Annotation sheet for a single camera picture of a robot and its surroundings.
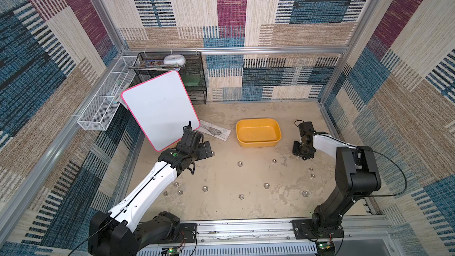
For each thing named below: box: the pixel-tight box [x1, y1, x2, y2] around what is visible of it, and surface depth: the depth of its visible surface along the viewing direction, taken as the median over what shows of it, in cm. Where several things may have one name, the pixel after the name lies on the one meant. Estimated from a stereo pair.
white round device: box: [163, 53, 187, 67], surface depth 91 cm
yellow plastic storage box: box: [235, 117, 282, 148], surface depth 106 cm
